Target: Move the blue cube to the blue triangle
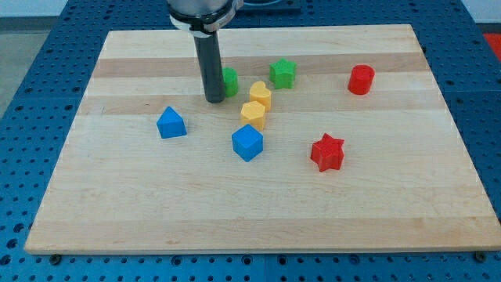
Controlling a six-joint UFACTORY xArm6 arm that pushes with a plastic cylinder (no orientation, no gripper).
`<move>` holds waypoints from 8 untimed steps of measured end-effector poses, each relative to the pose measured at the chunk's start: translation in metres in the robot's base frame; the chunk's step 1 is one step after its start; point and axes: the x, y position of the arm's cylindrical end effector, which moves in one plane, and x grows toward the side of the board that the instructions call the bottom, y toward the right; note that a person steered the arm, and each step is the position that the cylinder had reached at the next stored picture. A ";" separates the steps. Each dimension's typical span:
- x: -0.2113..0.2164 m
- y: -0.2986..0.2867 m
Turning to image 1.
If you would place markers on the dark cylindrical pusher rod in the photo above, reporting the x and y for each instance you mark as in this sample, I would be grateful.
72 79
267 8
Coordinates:
209 58

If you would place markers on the blue triangle block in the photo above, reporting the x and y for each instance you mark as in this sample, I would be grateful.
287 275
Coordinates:
170 124

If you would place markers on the blue cube block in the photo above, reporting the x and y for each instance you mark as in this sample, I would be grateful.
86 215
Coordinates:
247 142

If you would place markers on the green cylinder block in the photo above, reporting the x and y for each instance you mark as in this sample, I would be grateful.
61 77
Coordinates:
230 78

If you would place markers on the yellow heart block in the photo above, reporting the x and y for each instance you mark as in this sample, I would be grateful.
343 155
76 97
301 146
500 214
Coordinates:
260 93

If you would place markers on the green star block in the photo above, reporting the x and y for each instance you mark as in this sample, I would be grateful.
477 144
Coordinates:
282 73

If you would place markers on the yellow hexagon block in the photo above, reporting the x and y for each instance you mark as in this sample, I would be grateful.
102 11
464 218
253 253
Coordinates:
253 113

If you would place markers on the wooden board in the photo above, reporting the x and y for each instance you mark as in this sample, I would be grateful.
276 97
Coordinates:
406 183

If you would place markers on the red cylinder block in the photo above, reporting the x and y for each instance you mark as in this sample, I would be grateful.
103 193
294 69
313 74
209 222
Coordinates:
361 79

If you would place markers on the red star block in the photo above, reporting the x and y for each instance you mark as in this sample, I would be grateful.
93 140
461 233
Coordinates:
328 153

